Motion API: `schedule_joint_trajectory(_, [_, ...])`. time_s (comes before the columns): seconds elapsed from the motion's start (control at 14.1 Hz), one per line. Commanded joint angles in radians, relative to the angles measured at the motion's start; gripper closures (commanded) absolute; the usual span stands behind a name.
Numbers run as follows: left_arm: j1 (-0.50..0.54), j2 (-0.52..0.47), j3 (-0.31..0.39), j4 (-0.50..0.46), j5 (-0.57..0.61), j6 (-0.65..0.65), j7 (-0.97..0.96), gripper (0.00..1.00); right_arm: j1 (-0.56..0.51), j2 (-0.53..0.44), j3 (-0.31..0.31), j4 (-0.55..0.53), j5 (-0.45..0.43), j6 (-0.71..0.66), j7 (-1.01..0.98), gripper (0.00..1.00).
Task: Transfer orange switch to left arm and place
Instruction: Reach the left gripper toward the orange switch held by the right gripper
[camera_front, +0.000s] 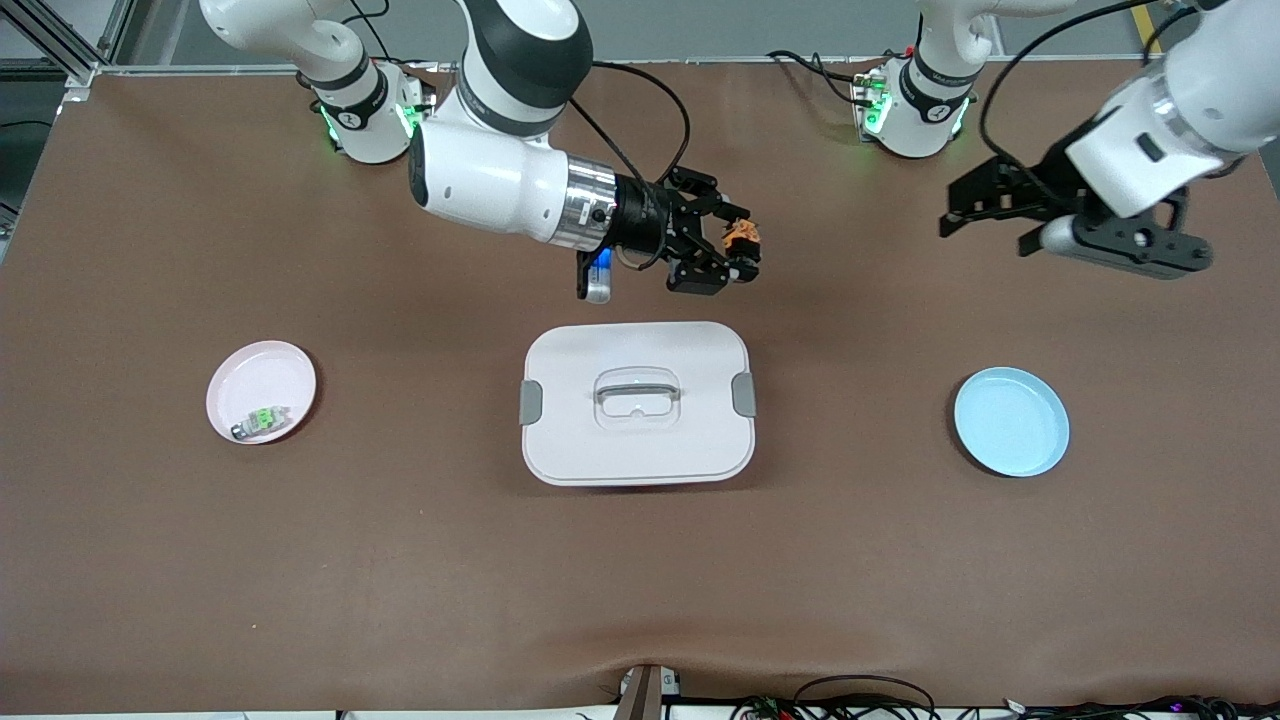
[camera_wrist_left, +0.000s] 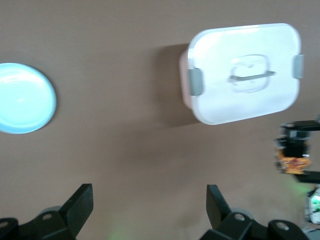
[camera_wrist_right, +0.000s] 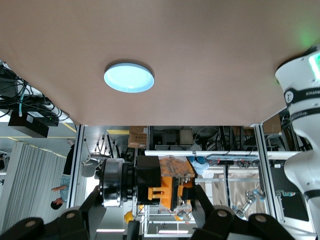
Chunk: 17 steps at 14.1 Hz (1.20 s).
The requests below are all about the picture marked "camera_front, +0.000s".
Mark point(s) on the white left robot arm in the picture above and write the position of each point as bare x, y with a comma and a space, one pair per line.
1150, 150

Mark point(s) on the orange push-button switch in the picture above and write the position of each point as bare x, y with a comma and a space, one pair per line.
742, 238

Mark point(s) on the aluminium table edge rail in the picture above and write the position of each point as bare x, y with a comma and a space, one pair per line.
750, 61

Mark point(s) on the metal table edge bracket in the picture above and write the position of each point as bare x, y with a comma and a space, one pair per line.
648, 692

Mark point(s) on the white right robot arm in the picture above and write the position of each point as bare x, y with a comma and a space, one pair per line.
480, 180

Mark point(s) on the pink round plate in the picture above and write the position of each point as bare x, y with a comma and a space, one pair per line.
255, 385

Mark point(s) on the white lidded storage box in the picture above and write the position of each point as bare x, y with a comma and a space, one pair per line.
637, 440

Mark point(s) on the aluminium frame profile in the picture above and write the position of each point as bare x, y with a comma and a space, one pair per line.
70, 50

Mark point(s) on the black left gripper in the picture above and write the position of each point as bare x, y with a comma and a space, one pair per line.
1040, 192

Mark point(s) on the green push-button switch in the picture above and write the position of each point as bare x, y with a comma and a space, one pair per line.
262, 422

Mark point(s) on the light blue round plate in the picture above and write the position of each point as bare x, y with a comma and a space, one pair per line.
1010, 422

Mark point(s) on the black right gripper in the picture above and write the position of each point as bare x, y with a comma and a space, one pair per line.
646, 217

